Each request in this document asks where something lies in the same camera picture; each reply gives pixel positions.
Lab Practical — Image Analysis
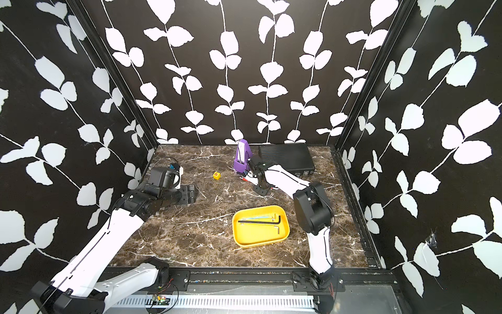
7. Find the light blue hex key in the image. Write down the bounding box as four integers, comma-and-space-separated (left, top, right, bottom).
242, 216, 274, 221

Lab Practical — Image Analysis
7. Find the black mounting rail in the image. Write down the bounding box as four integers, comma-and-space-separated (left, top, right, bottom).
162, 267, 401, 294

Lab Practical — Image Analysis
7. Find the yellow plastic storage tray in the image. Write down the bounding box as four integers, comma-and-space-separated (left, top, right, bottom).
232, 205, 290, 248

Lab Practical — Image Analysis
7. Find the large black hex key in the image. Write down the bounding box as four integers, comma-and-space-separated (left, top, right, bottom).
237, 216, 281, 225

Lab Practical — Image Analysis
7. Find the black ribbed metal case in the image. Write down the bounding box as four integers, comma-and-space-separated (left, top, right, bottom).
258, 143, 315, 177

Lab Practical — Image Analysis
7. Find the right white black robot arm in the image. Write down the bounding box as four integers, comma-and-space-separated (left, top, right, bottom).
247, 156, 335, 290

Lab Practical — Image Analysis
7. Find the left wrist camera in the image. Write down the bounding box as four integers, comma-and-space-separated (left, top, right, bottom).
148, 167, 181, 189

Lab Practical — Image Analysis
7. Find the white perforated strip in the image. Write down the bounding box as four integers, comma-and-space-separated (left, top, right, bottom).
112, 294, 316, 311

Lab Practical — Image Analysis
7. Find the purple metronome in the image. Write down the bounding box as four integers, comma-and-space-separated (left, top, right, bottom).
233, 139, 252, 175

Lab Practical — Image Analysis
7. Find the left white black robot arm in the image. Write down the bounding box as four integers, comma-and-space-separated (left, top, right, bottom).
31, 184, 197, 313

